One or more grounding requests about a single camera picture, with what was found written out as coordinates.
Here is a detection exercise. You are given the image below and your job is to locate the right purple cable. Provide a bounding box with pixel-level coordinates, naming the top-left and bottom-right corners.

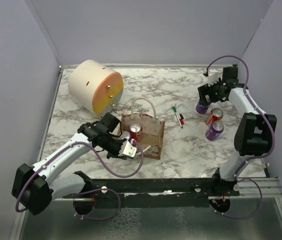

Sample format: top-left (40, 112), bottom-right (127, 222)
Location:
top-left (204, 55), bottom-right (278, 158)

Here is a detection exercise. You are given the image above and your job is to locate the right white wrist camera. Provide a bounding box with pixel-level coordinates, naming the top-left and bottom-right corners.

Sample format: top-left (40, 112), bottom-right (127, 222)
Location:
top-left (203, 72), bottom-right (219, 87)

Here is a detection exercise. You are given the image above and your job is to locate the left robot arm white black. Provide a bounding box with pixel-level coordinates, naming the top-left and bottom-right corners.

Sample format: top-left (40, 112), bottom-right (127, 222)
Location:
top-left (11, 113), bottom-right (127, 215)

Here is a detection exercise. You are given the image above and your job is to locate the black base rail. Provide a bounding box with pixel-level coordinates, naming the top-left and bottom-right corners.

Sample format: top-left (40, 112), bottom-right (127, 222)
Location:
top-left (65, 171), bottom-right (239, 209)

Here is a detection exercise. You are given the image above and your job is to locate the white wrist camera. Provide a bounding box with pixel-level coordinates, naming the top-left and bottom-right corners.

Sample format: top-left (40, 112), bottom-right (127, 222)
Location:
top-left (118, 140), bottom-right (137, 159)
top-left (203, 72), bottom-right (219, 87)

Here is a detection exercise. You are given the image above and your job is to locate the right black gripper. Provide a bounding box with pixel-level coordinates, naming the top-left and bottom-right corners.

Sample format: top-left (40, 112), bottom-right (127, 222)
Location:
top-left (198, 78), bottom-right (225, 107)

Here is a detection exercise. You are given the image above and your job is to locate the purple fanta can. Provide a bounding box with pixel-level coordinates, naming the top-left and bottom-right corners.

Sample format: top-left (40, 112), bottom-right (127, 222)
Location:
top-left (196, 101), bottom-right (211, 115)
top-left (205, 120), bottom-right (224, 141)
top-left (121, 130), bottom-right (131, 141)

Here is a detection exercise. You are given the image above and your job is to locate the black capped marker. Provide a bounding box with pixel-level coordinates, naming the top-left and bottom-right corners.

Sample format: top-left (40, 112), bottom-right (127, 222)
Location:
top-left (174, 103), bottom-right (184, 119)

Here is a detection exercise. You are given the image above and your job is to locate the red cola can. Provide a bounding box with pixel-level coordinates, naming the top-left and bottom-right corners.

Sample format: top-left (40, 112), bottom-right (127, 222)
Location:
top-left (205, 108), bottom-right (224, 125)

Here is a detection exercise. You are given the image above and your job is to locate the red capped marker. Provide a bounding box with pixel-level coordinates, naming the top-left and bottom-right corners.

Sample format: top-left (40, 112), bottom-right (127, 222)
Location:
top-left (175, 107), bottom-right (184, 125)

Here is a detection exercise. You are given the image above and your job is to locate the cream cylindrical drawer box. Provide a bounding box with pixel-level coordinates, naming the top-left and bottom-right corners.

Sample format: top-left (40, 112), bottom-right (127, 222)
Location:
top-left (68, 59), bottom-right (124, 117)

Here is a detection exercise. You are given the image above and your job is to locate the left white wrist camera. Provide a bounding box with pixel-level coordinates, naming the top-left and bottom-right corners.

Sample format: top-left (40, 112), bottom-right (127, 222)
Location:
top-left (118, 140), bottom-right (137, 159)

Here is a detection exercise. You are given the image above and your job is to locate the orange red soda can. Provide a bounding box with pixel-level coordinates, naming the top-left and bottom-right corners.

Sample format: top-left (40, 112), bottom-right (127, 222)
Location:
top-left (129, 123), bottom-right (143, 142)

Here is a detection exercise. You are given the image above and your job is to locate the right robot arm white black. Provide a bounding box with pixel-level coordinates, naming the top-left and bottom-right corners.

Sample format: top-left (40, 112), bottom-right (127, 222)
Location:
top-left (196, 66), bottom-right (277, 196)

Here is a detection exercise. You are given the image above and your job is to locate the green capped marker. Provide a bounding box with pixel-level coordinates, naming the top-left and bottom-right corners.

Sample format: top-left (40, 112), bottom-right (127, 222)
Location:
top-left (172, 106), bottom-right (183, 128)

